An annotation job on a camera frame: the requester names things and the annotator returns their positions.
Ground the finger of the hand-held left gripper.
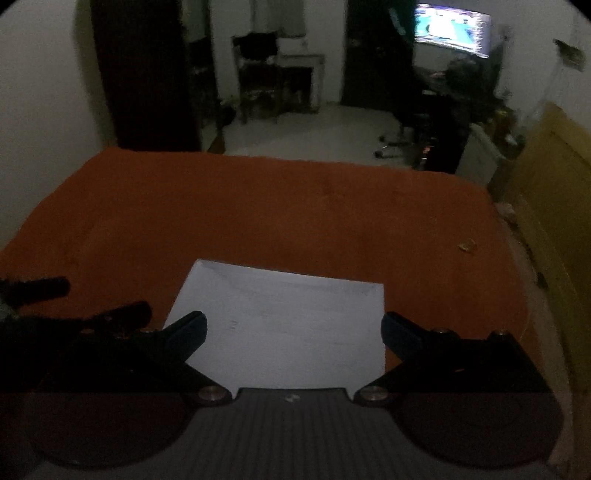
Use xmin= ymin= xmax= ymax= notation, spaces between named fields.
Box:
xmin=18 ymin=301 xmax=153 ymax=334
xmin=0 ymin=277 xmax=71 ymax=305

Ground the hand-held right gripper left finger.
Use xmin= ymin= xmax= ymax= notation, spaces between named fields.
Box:
xmin=37 ymin=311 xmax=234 ymax=408

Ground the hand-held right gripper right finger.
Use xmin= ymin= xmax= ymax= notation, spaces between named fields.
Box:
xmin=353 ymin=311 xmax=555 ymax=408

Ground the orange blanket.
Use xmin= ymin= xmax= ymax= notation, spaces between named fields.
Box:
xmin=0 ymin=147 xmax=532 ymax=393

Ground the white box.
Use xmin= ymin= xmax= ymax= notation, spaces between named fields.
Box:
xmin=455 ymin=122 xmax=506 ymax=189

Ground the yellow wooden panel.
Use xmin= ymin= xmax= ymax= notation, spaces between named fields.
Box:
xmin=501 ymin=102 xmax=591 ymax=398

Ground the dark door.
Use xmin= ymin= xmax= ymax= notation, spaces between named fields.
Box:
xmin=90 ymin=0 xmax=204 ymax=152

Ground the black office chair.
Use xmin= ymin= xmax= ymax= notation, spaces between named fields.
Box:
xmin=369 ymin=7 xmax=446 ymax=160

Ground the wooden chair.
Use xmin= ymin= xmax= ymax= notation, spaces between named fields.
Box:
xmin=232 ymin=31 xmax=283 ymax=124

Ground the white side table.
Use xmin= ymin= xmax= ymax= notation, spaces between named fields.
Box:
xmin=277 ymin=38 xmax=325 ymax=112

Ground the lit monitor screen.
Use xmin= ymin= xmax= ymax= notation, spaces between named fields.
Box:
xmin=413 ymin=4 xmax=493 ymax=60

